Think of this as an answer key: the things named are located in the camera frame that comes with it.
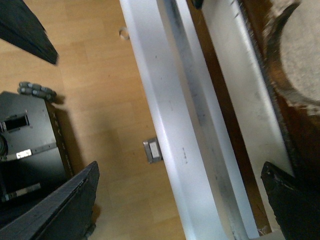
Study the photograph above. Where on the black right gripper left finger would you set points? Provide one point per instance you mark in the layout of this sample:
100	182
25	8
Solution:
65	214

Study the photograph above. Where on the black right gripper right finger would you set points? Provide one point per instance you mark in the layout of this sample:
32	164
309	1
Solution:
296	207

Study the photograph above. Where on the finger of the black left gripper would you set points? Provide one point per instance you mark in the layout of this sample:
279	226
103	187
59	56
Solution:
20	27

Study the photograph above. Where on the white drawer handle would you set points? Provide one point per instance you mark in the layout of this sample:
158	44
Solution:
200	162

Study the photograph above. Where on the wooden drawer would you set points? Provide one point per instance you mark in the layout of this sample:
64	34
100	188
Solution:
253	120

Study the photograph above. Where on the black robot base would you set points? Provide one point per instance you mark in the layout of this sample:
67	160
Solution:
34	161

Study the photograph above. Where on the grey omni wheel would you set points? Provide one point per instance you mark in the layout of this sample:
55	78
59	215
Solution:
36	90

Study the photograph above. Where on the floor power outlet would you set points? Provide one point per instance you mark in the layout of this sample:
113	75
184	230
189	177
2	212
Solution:
152	150

